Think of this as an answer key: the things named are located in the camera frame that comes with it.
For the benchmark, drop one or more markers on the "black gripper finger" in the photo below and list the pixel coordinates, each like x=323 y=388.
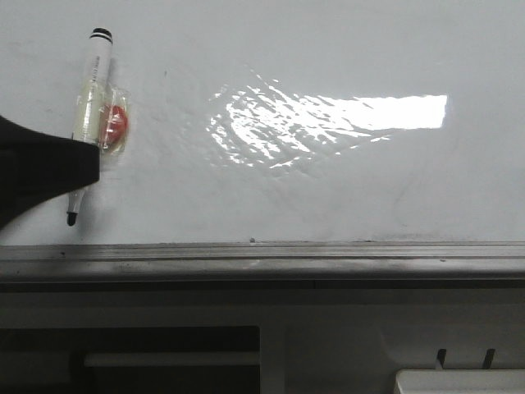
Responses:
x=36 y=167

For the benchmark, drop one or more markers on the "white black whiteboard marker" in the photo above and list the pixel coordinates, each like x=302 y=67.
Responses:
x=90 y=102

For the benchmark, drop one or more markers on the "red magnet taped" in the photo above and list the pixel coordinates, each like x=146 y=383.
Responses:
x=114 y=124

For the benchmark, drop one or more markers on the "white glossy whiteboard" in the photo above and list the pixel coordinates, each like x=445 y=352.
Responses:
x=283 y=120

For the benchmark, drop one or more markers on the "grey aluminium whiteboard tray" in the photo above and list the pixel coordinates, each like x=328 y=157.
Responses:
x=263 y=261

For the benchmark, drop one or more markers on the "white cabinet below board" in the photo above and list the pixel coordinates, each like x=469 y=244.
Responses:
x=251 y=339

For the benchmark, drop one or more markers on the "white box lower right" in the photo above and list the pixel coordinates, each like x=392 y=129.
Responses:
x=460 y=381

